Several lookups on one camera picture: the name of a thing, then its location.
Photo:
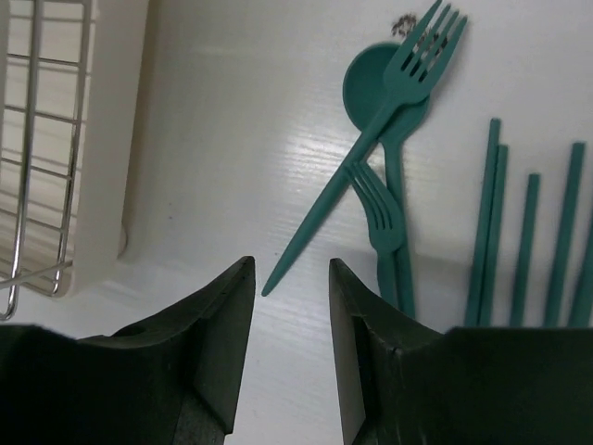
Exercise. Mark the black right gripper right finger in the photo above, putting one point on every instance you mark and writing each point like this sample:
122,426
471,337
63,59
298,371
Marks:
400,382

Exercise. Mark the green plastic spoon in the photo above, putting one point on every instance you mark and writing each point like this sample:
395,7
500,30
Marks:
363,90

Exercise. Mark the white dish drying rack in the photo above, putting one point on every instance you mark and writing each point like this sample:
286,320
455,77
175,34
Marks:
70,72

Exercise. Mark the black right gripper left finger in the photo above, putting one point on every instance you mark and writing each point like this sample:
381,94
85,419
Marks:
171,378

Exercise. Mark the green plastic fork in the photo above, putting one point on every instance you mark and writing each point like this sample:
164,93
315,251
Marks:
385,225
410,76

